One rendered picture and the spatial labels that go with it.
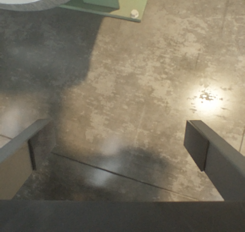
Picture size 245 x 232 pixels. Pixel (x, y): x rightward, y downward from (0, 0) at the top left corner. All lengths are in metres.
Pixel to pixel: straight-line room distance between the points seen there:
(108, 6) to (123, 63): 0.27
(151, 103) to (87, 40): 0.41
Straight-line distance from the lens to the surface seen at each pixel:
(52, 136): 0.17
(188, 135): 0.16
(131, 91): 0.75
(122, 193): 0.78
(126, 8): 0.89
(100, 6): 0.92
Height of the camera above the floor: 0.73
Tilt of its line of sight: 81 degrees down
